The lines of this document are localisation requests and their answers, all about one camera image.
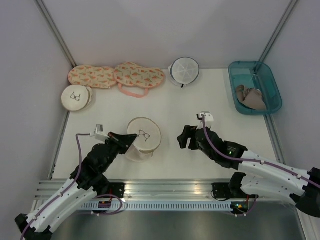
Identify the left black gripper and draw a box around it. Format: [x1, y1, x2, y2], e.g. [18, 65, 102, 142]
[101, 131, 138, 172]

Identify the beige round laundry bag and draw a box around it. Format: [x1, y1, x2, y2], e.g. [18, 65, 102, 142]
[125, 117, 162, 163]

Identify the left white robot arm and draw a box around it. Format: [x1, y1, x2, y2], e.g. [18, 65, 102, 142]
[15, 132, 138, 240]

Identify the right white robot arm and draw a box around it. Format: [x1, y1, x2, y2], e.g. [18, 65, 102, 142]
[177, 125, 320, 218]

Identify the white mesh laundry bag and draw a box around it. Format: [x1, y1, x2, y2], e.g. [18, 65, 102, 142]
[168, 57, 200, 88]

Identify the beige glasses-print laundry bag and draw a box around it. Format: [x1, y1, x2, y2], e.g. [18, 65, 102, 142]
[61, 85, 94, 112]

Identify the floral bra bag left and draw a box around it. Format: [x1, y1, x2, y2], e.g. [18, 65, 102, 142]
[67, 65, 117, 89]

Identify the beige bra in bin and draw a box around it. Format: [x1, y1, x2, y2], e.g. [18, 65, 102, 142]
[235, 85, 267, 111]

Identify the teal plastic bin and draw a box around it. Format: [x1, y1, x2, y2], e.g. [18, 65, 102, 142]
[228, 61, 283, 116]

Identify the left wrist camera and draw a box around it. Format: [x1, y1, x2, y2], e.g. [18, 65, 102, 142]
[90, 124, 108, 142]

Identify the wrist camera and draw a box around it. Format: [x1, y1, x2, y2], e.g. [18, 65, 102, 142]
[196, 111, 214, 123]
[90, 124, 108, 142]

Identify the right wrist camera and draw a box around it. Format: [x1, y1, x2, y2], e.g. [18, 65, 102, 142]
[196, 111, 214, 123]

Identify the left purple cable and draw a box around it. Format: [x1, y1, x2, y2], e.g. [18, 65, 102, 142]
[18, 133, 93, 240]

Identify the aluminium mounting rail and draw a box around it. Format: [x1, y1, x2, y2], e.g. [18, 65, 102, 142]
[34, 178, 307, 201]

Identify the floral bra bag pink handle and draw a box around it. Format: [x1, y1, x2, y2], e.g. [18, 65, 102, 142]
[113, 62, 166, 98]

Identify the white slotted cable duct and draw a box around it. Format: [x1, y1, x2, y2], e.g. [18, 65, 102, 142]
[80, 201, 232, 212]

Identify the left frame post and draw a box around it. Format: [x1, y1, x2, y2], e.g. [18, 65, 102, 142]
[34, 0, 77, 68]

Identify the frame post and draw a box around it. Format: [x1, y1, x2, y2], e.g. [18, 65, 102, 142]
[34, 0, 77, 68]
[258, 0, 300, 62]

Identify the right frame post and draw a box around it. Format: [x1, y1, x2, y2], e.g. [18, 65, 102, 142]
[258, 0, 300, 62]

